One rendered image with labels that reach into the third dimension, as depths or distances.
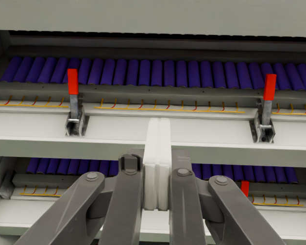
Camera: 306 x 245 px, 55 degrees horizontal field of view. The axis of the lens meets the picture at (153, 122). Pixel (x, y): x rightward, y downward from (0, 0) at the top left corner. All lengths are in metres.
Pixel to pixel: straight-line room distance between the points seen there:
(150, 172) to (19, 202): 0.49
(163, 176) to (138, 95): 0.30
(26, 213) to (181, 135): 0.33
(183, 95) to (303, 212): 0.32
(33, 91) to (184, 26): 0.26
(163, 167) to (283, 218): 0.47
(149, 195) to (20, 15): 0.28
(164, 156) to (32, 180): 0.47
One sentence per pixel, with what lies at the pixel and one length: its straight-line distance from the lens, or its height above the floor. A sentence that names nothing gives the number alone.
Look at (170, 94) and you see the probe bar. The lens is 0.45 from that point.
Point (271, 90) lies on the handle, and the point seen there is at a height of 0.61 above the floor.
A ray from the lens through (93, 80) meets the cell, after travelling 0.48.
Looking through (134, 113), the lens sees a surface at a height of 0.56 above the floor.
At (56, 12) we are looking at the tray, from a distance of 0.36.
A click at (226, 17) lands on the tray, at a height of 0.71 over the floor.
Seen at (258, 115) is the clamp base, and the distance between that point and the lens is 0.44.
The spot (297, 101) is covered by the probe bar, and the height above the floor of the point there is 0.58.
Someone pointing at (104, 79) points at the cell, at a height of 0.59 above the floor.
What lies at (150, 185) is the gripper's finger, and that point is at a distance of 0.16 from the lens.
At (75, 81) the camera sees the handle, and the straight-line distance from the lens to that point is 0.42.
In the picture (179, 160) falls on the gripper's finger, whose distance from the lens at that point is 0.17.
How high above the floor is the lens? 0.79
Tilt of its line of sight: 33 degrees down
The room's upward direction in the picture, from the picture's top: 1 degrees clockwise
